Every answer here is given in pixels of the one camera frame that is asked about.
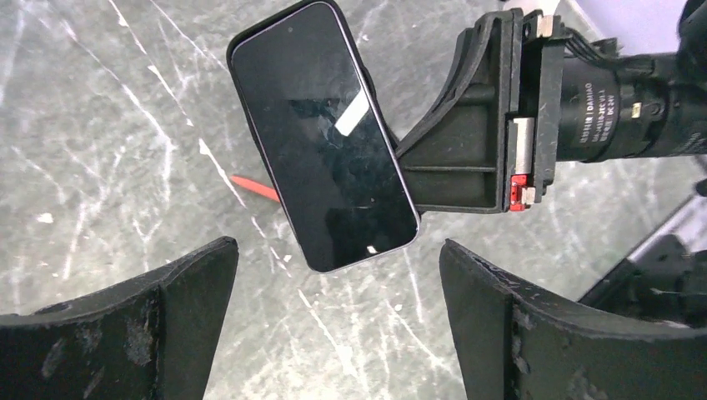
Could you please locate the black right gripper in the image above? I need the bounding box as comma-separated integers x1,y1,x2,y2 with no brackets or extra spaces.
396,8,679,214

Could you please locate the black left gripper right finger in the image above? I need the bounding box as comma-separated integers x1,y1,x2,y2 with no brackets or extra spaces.
439,240,706,399

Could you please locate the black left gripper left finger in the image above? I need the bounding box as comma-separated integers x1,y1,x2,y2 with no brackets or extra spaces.
1,237,238,399

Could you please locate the black phone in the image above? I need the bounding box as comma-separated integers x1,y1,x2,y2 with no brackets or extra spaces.
227,1,420,273

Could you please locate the orange pen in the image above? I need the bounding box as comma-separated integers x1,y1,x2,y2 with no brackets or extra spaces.
230,175,280,203

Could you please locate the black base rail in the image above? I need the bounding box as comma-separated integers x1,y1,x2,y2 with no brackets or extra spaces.
579,234,706,328

